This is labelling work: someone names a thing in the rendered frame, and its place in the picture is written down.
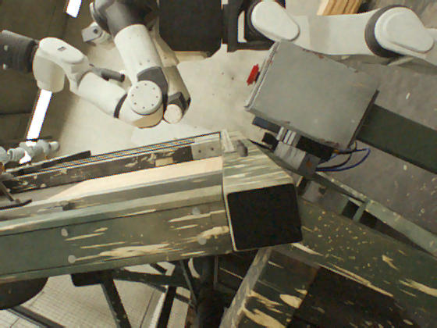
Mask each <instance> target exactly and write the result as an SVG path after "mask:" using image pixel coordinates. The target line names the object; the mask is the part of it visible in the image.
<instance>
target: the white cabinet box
mask: <svg viewBox="0 0 437 328"><path fill-rule="evenodd" d="M211 132H213V131H210V130H208V129H205V128H203V127H199V126H198V125H196V124H193V123H191V122H189V121H186V120H184V119H183V118H182V119H181V120H180V121H179V122H178V123H172V124H168V123H166V122H165V121H163V120H162V121H161V122H160V123H159V125H157V126H156V127H152V128H144V129H140V128H138V127H135V129H134V131H133V136H132V137H131V140H130V142H132V143H134V144H138V145H140V146H143V145H147V144H155V143H159V142H164V141H172V140H176V139H180V138H185V137H193V136H197V135H198V134H206V133H211Z"/></svg>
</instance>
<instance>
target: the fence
mask: <svg viewBox="0 0 437 328"><path fill-rule="evenodd" d="M220 185H222V186H223V176H222V169H220V170H215V171H211V172H206V173H196V174H192V175H187V176H178V177H173V178H168V179H163V180H155V181H149V182H144V183H140V184H135V185H130V186H125V187H117V188H112V189H107V190H102V191H93V192H87V193H83V194H75V195H69V196H65V197H60V198H50V199H46V200H41V201H37V202H32V203H30V204H28V205H25V206H23V207H19V208H14V209H6V210H1V211H0V217H2V219H3V222H4V220H5V221H9V220H10V219H18V218H23V217H28V216H38V214H37V211H39V210H40V209H42V208H44V207H48V206H53V205H62V204H67V203H69V208H70V209H71V210H73V209H81V208H86V207H92V206H97V205H107V204H112V203H116V202H121V201H131V200H136V198H146V197H150V196H156V195H161V194H171V193H176V192H181V191H190V190H195V189H200V188H206V187H214V186H220Z"/></svg>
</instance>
